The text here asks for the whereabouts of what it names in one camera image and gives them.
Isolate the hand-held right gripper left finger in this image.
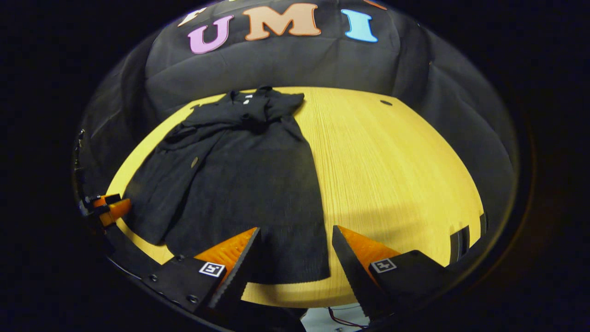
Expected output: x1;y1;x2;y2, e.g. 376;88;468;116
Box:
141;227;262;319

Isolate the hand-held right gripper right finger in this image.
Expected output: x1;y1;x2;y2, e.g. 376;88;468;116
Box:
332;225;461;321

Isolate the black button-up shirt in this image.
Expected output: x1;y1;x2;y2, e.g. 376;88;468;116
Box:
122;85;331;285

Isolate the dark slatted object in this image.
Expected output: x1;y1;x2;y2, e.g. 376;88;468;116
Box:
449;212;488;264

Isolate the black backdrop cloth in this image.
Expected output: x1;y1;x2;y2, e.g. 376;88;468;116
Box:
76;0;519;222

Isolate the thin red and black wire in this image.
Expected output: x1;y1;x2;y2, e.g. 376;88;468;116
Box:
327;306;369;329

